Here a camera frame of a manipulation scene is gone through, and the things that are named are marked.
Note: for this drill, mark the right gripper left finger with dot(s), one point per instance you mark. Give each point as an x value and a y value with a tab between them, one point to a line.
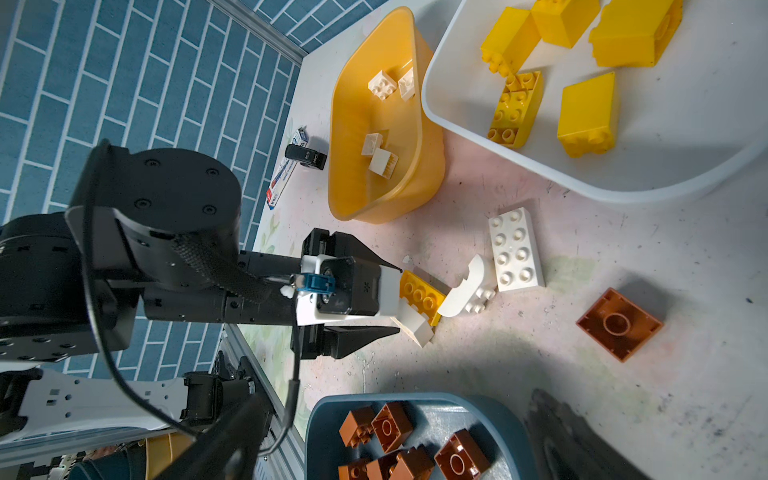
230	449

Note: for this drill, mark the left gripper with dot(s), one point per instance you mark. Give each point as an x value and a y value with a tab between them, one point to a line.
311	338

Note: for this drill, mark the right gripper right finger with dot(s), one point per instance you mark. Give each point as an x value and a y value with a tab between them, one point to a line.
566	447

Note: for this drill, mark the white long lego brick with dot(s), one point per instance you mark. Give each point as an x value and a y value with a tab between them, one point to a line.
415	324

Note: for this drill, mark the yellow long lego brick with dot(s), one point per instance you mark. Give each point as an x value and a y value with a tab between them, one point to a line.
422	296

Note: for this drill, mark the brown lego top small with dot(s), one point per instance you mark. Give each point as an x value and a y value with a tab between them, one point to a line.
460	458

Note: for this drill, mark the white lego block front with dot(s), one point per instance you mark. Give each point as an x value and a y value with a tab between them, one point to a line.
383	163

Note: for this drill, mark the small white lego tile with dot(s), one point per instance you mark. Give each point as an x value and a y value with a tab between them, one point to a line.
406	85
382	85
371	143

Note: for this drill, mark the yellow studded lego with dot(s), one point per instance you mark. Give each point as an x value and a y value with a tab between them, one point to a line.
516	110

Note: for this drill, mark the yellow lego cube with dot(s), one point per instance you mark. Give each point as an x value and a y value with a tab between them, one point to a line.
634	33
510	42

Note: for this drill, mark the brown lego pair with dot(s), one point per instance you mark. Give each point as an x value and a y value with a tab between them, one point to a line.
392	426

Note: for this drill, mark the brown lego cluster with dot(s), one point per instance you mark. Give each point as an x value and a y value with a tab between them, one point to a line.
413	464

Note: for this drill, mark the yellow lego block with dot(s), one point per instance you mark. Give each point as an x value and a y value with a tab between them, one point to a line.
589	115

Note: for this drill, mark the yellow lego cube front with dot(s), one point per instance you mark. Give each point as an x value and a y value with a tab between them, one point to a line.
634	33

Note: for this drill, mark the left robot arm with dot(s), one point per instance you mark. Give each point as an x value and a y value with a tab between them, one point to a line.
157	232

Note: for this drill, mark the white curved lego piece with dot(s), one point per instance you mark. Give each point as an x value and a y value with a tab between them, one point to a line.
474	292

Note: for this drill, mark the brown square lego right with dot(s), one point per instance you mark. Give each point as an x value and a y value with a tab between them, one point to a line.
618	325

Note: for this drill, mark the teal plastic bin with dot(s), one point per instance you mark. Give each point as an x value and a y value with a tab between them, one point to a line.
435	416

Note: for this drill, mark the toothpaste tube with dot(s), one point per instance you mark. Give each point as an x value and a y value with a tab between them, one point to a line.
284	169

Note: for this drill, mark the black stapler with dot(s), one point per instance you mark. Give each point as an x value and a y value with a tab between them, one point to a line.
306	157

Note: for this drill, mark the white flat lego plate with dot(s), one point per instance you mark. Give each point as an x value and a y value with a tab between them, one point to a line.
515	253

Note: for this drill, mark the white plastic bin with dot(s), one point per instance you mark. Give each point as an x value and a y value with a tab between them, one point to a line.
658	103

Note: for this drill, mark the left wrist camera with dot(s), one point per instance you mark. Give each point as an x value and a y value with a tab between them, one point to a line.
358	293

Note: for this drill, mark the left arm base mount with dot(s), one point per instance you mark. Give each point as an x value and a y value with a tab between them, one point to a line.
231	383

